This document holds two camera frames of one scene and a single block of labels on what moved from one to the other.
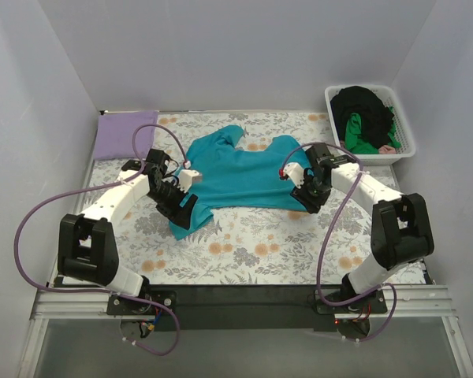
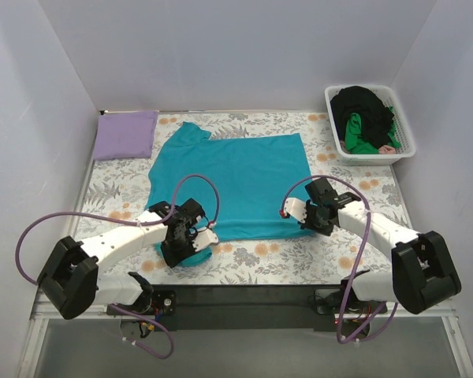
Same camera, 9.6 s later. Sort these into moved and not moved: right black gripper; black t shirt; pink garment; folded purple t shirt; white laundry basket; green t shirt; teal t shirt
Moved: teal t shirt; right black gripper
Not moved: black t shirt; pink garment; white laundry basket; green t shirt; folded purple t shirt
